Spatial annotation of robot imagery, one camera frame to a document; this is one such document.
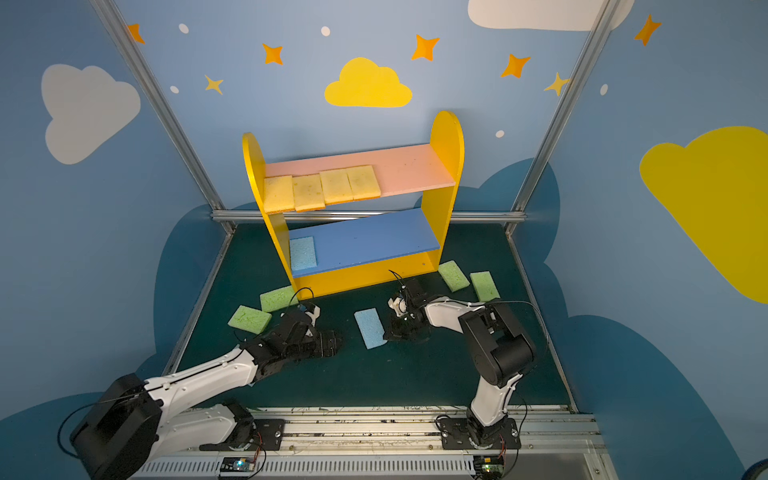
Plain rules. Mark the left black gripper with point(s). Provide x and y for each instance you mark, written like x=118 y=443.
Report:
x=316 y=343

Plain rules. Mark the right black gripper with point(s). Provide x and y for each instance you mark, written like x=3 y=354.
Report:
x=405 y=324

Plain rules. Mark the blue sponge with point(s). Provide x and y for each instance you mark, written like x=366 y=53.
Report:
x=302 y=253
x=371 y=328

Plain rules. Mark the yellow sponge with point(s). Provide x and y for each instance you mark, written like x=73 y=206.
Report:
x=278 y=194
x=308 y=193
x=363 y=182
x=336 y=186

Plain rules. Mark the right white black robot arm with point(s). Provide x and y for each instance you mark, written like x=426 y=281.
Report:
x=501 y=351

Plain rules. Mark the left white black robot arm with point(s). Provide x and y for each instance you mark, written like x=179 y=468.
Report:
x=136 y=421

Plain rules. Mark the yellow shelf with coloured boards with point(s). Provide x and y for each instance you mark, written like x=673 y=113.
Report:
x=368 y=251

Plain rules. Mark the green sponge right inner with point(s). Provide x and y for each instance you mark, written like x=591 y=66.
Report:
x=453 y=276

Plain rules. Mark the green sponge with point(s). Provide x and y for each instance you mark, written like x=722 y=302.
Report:
x=453 y=276
x=484 y=286
x=250 y=319
x=278 y=299

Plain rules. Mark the green sponge left upper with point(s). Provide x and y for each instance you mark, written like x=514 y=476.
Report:
x=278 y=299

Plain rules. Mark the green sponge left lower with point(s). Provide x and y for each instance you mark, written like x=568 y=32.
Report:
x=250 y=319

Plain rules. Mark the green sponge right outer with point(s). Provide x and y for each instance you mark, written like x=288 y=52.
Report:
x=484 y=286

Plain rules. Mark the left green circuit board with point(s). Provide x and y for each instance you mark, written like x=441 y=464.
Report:
x=237 y=466

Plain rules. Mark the green circuit board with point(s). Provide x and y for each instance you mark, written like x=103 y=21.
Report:
x=488 y=467
x=237 y=466

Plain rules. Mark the right green circuit board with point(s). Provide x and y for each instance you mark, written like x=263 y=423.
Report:
x=488 y=467

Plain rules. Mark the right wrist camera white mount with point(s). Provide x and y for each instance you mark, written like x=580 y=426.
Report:
x=399 y=305

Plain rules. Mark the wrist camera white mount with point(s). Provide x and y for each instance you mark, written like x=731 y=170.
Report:
x=312 y=311
x=399 y=305

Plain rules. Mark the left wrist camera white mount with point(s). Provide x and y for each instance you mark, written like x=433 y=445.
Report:
x=312 y=311

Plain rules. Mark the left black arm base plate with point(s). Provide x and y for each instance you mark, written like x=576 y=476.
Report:
x=266 y=434

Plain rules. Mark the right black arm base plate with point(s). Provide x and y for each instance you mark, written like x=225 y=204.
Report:
x=469 y=434

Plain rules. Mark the right aluminium frame post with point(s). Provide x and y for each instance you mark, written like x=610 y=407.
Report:
x=584 y=65

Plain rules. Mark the aluminium frame post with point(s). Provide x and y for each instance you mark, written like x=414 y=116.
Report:
x=584 y=65
x=113 y=22

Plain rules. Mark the rear aluminium frame bar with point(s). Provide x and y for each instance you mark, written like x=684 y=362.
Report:
x=465 y=217

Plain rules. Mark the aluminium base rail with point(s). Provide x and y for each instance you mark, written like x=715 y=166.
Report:
x=402 y=443

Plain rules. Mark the left aluminium frame post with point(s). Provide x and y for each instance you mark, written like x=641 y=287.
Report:
x=113 y=22

